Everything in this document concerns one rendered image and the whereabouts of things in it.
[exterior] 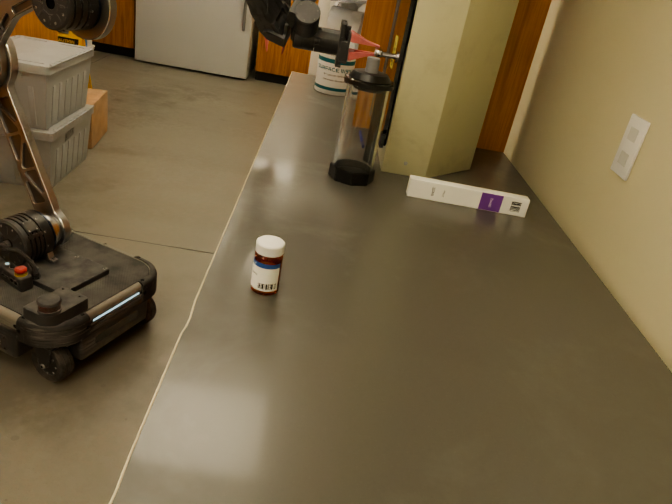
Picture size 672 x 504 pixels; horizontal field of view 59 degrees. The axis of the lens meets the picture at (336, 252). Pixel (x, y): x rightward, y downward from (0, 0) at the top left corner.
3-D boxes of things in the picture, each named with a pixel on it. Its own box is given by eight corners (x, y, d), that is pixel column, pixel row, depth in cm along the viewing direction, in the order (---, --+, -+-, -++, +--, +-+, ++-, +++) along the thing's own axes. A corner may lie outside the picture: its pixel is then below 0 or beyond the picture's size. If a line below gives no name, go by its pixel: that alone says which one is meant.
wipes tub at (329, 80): (349, 90, 220) (357, 48, 213) (349, 98, 208) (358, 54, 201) (314, 84, 219) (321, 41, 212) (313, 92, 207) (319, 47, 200)
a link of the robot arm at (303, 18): (278, 9, 144) (262, 37, 142) (279, -23, 133) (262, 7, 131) (323, 30, 144) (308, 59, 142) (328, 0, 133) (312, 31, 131)
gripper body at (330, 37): (350, 23, 137) (318, 17, 136) (342, 68, 141) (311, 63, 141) (349, 20, 143) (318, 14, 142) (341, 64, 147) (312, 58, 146)
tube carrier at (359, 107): (381, 174, 139) (401, 82, 130) (364, 186, 130) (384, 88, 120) (339, 160, 142) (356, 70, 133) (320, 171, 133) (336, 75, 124)
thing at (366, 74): (394, 91, 130) (401, 60, 127) (380, 97, 122) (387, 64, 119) (356, 81, 133) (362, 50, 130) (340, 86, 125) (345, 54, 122)
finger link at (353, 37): (383, 38, 138) (343, 31, 137) (376, 70, 141) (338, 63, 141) (380, 35, 144) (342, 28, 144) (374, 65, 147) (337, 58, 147)
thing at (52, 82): (96, 105, 351) (96, 47, 336) (52, 133, 298) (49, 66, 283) (24, 92, 348) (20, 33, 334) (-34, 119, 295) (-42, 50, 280)
